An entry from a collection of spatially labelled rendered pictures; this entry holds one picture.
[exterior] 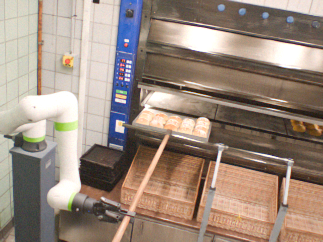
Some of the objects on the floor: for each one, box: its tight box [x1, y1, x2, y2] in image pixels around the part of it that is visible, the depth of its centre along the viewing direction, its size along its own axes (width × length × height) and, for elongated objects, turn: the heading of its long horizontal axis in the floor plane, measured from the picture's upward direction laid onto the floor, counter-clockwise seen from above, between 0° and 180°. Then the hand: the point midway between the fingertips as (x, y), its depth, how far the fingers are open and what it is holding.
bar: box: [122, 123, 294, 242], centre depth 269 cm, size 31×127×118 cm, turn 60°
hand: (127, 216), depth 171 cm, fingers closed on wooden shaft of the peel, 3 cm apart
